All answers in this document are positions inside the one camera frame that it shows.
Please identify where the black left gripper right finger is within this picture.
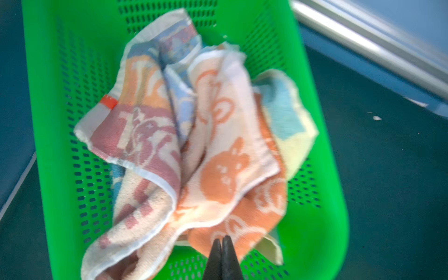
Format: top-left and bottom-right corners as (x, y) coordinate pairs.
(221, 236), (244, 280)

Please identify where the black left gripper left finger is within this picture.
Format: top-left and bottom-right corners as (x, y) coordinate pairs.
(202, 239), (222, 280)

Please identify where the orange bunny print towel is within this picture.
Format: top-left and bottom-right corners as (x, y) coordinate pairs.
(122, 43), (288, 280)

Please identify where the rabbit letter print towel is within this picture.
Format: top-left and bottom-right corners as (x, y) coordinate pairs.
(74, 8), (202, 280)

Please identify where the teal yellow patterned towel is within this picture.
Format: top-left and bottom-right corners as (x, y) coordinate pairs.
(252, 69), (319, 266)

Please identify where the green plastic basket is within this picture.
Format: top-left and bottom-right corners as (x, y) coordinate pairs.
(22, 1), (349, 280)

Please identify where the horizontal aluminium frame bar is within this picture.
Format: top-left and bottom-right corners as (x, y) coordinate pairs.
(290, 1), (448, 100)

